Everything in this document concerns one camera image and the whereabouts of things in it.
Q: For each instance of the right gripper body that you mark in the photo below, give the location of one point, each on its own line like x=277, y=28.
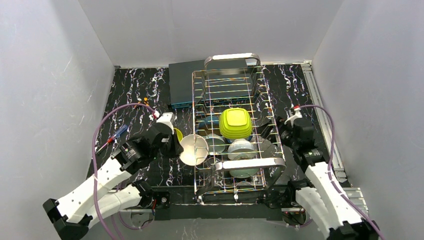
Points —
x=276, y=126

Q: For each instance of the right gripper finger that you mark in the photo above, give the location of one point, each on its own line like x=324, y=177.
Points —
x=269, y=128
x=268, y=143

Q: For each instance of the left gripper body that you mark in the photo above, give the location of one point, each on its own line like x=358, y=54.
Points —
x=168, y=144

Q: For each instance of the yellow rimmed bowl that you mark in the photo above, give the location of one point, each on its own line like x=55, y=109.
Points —
x=179, y=134

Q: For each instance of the beige cream bowl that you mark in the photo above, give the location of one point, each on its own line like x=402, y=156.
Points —
x=193, y=149

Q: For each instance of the pale white ribbed bowl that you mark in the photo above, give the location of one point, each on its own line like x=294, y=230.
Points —
x=241, y=149

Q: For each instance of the steel wire dish rack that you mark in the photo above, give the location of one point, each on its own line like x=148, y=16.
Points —
x=213, y=174

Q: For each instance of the lime green square bowl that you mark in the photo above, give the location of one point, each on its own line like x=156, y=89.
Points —
x=235, y=123

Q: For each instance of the dark blue gold bowl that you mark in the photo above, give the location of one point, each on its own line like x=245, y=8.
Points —
x=209, y=125

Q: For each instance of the light green bowl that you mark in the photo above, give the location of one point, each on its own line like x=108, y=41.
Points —
x=244, y=173

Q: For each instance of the teal speckled bowl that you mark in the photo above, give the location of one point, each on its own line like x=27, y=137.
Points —
x=216, y=143

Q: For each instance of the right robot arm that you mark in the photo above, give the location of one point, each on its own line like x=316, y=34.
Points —
x=327, y=204

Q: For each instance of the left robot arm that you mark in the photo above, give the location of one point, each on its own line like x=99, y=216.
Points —
x=75, y=213

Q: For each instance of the blue red screwdriver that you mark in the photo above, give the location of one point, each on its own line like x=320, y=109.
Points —
x=112, y=138

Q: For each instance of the yellow black pliers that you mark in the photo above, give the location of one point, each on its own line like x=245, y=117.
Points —
x=144, y=101

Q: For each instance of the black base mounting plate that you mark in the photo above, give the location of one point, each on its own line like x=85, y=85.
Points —
x=180, y=203

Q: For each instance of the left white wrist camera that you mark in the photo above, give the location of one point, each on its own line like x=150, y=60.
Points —
x=167, y=118

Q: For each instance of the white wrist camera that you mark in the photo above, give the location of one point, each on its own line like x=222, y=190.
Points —
x=167, y=118
x=295, y=113

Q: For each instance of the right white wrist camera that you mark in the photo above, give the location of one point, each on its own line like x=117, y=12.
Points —
x=295, y=113

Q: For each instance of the dark grey network switch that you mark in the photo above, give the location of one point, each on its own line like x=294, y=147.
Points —
x=180, y=82

